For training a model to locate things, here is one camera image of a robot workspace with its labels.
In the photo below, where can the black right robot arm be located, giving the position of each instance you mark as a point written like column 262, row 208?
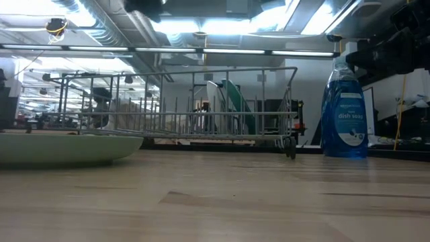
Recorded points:
column 413, row 15

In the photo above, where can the dark green plate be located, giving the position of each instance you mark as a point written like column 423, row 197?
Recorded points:
column 240, row 104

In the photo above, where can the white board panel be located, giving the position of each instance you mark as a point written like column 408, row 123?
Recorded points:
column 369, row 111

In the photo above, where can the small orange object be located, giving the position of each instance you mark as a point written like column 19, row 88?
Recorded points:
column 299, row 126

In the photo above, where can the blue dish soap bottle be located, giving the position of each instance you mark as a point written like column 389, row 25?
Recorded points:
column 344, row 114

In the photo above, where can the black table edge rail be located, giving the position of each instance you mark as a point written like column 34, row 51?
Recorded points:
column 386, row 153

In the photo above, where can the black desk with monitor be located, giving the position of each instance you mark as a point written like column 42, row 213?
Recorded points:
column 299, row 114

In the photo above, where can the person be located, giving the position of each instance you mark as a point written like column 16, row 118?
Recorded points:
column 100, row 97

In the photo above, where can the white plate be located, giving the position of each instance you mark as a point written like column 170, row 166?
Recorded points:
column 215, row 101

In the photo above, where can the overhead LED light bar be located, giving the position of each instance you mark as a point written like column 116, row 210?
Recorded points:
column 168, row 50

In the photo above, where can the light green plate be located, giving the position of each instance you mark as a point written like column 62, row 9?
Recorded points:
column 60, row 149

